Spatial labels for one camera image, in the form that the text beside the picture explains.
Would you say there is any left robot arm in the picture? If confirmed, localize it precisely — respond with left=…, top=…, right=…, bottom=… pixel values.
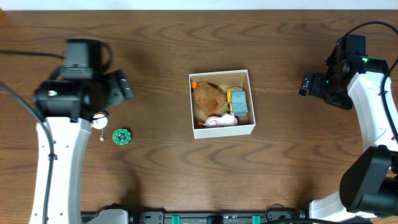
left=30, top=39, right=133, bottom=223

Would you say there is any brown plush toy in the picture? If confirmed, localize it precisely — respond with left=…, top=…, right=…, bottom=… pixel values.
left=191, top=81, right=228, bottom=116

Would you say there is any green round spinning top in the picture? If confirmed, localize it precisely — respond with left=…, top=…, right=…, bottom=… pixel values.
left=113, top=128, right=132, bottom=146

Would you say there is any left black cable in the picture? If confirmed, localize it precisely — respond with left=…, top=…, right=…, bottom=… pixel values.
left=0, top=49, right=66, bottom=224

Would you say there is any black cable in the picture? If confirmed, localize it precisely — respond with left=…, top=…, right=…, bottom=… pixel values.
left=341, top=21, right=398, bottom=144
left=0, top=49, right=66, bottom=224

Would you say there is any white duck toy pink hat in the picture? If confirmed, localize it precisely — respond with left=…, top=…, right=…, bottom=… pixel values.
left=197, top=113, right=238, bottom=128

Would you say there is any white wooden pellet drum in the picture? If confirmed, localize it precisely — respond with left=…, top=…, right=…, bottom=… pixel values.
left=91, top=114, right=108, bottom=142

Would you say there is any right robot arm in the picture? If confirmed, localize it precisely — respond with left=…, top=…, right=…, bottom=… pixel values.
left=298, top=34, right=397, bottom=222

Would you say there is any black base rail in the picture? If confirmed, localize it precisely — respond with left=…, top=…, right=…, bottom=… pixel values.
left=81, top=203, right=314, bottom=224

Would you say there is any white cardboard box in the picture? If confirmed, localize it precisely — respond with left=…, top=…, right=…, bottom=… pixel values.
left=189, top=70, right=256, bottom=139

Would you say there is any right black cable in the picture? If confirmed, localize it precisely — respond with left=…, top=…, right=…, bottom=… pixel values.
left=341, top=21, right=398, bottom=144

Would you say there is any grey yellow toy truck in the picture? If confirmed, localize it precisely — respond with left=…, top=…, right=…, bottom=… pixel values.
left=226, top=87, right=248, bottom=116

